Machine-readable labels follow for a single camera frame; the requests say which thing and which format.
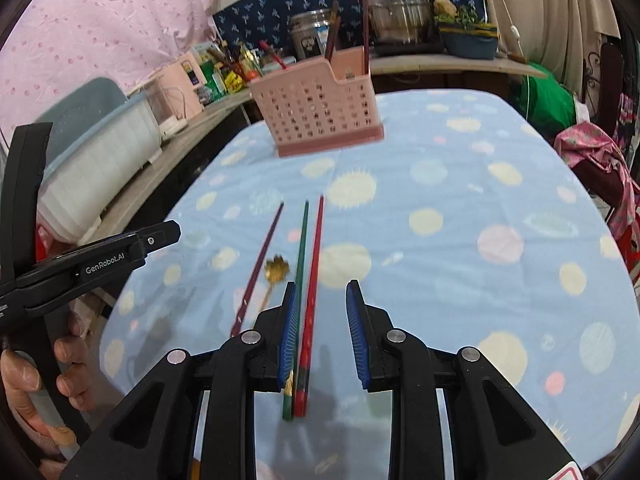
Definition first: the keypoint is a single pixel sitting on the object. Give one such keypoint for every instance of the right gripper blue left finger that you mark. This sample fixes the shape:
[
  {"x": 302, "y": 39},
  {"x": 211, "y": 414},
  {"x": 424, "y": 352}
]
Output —
[{"x": 288, "y": 333}]

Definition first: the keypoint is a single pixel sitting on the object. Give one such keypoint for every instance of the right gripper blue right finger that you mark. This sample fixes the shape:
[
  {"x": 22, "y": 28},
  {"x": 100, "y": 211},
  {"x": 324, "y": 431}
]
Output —
[{"x": 357, "y": 320}]

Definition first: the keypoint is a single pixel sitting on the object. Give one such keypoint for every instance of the green chopstick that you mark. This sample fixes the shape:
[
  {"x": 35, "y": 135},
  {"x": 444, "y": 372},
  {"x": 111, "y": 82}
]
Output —
[{"x": 288, "y": 391}]

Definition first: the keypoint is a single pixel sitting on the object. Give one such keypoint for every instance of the maroon chopstick dotted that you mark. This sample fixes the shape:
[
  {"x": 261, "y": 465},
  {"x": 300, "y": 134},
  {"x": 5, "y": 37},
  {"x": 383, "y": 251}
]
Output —
[{"x": 257, "y": 269}]

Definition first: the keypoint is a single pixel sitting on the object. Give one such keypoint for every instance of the gold flower spoon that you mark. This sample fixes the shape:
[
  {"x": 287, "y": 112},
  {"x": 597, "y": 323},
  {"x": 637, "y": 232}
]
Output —
[{"x": 276, "y": 271}]

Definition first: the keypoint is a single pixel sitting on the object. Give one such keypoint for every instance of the pink perforated utensil basket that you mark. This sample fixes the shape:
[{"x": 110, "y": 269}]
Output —
[{"x": 319, "y": 104}]

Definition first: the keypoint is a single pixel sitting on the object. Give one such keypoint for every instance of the dark red chopstick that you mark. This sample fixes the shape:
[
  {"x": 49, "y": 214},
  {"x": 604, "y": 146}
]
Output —
[{"x": 366, "y": 36}]

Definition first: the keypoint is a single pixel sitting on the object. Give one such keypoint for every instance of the dark maroon chopstick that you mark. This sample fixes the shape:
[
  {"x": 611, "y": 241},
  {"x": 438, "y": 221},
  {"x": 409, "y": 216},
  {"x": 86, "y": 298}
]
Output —
[{"x": 336, "y": 37}]

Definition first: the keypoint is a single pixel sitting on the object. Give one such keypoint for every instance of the brown chopstick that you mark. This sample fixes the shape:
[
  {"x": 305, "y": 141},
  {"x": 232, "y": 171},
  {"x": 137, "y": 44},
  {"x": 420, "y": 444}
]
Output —
[{"x": 334, "y": 12}]

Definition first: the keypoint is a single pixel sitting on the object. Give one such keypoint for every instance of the person's left hand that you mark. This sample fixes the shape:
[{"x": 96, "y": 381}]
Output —
[{"x": 22, "y": 381}]

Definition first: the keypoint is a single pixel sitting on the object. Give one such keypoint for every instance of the blue planet pattern tablecloth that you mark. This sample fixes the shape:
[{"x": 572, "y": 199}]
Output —
[{"x": 462, "y": 223}]

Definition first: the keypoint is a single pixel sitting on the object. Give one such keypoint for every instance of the white dish drainer box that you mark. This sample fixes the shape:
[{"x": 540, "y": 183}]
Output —
[{"x": 99, "y": 140}]

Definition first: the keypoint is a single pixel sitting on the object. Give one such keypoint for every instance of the pink electric kettle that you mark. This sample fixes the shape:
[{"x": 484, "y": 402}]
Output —
[{"x": 180, "y": 81}]

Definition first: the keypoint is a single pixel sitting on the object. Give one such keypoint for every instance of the pink patterned curtain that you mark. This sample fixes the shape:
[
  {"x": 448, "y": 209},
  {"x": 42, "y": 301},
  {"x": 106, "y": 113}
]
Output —
[{"x": 59, "y": 45}]

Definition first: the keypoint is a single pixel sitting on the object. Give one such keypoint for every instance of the pink floral cloth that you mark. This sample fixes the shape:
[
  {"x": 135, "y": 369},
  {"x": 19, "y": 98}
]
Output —
[{"x": 600, "y": 166}]

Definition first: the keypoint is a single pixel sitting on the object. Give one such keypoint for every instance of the green bag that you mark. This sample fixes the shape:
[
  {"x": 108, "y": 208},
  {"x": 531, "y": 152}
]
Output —
[{"x": 544, "y": 103}]

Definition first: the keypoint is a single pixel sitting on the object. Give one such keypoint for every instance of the silver rice cooker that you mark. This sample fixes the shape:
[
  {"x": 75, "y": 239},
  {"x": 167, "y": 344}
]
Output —
[{"x": 309, "y": 32}]

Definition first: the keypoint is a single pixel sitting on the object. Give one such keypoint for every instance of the blue basin with vegetables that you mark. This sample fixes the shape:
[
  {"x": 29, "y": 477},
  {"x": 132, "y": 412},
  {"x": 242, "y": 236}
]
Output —
[{"x": 465, "y": 35}]

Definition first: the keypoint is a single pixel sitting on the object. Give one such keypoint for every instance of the navy floral cloth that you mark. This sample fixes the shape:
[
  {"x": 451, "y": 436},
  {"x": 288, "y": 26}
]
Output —
[{"x": 300, "y": 5}]

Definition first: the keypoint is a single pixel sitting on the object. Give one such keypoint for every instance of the stainless steel steamer pot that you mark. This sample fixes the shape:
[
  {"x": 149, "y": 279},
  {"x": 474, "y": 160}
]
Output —
[{"x": 402, "y": 22}]

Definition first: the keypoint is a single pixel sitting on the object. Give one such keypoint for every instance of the beige curtain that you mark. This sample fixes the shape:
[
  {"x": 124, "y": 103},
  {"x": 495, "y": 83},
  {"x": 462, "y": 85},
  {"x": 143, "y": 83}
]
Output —
[{"x": 555, "y": 34}]

